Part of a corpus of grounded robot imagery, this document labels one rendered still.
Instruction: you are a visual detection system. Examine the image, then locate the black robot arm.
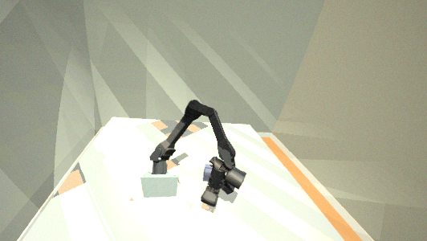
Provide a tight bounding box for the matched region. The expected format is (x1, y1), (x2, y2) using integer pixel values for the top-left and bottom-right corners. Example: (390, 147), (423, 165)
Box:
(149, 100), (247, 194)

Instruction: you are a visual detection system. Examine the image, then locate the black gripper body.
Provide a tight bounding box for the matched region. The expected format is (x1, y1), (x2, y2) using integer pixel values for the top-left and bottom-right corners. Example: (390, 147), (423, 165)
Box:
(201, 174), (224, 207)

